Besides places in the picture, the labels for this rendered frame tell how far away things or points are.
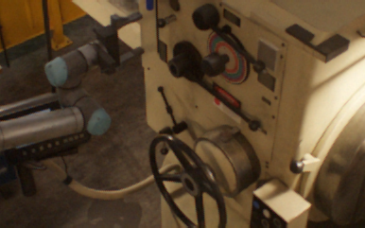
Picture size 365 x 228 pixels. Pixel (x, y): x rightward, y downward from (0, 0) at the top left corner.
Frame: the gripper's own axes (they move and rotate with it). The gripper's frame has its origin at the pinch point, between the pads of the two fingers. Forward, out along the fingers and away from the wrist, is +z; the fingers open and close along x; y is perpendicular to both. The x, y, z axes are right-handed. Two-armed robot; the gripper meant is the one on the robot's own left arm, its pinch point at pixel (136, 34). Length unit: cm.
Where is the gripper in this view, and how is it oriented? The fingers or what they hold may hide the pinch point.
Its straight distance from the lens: 199.0
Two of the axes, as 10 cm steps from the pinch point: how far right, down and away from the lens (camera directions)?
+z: 7.7, -4.4, 4.7
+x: 0.0, 7.3, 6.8
